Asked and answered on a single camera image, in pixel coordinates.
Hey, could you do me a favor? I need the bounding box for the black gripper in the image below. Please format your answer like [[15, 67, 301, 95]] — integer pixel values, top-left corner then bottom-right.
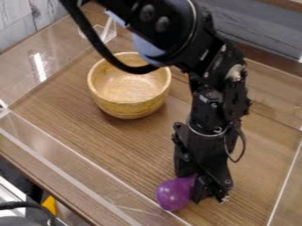
[[173, 121, 241, 204]]

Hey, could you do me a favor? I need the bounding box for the purple toy eggplant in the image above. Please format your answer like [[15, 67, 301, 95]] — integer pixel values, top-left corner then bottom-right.
[[157, 175, 197, 211]]

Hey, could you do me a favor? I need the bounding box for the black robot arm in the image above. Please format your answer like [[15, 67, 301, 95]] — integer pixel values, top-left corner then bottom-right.
[[59, 0, 252, 209]]

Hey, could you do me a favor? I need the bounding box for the brown wooden bowl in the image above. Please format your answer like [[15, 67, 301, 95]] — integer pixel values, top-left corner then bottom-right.
[[87, 59, 173, 119]]

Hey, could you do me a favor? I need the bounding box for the yellow tag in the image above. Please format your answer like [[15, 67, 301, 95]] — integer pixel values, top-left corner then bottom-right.
[[43, 196, 58, 215]]

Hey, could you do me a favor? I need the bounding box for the clear acrylic tray wall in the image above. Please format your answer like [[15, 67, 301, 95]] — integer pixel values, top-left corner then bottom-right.
[[0, 106, 190, 226]]

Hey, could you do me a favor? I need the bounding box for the black cable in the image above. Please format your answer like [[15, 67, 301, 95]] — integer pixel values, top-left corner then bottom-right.
[[0, 201, 57, 226]]

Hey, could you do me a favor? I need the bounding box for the clear acrylic corner bracket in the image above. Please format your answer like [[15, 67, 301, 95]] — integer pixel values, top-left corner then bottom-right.
[[75, 17, 117, 43]]

